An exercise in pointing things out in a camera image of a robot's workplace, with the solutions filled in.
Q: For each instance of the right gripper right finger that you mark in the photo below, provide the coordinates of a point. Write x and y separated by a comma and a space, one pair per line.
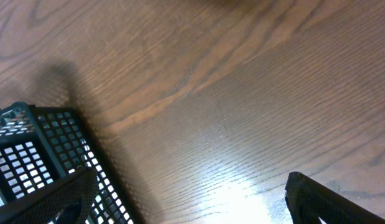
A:
310, 202

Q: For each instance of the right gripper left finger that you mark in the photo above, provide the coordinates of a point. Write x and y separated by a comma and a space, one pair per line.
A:
67, 200

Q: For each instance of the black plastic basket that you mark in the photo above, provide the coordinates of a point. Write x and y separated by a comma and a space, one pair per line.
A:
40, 145

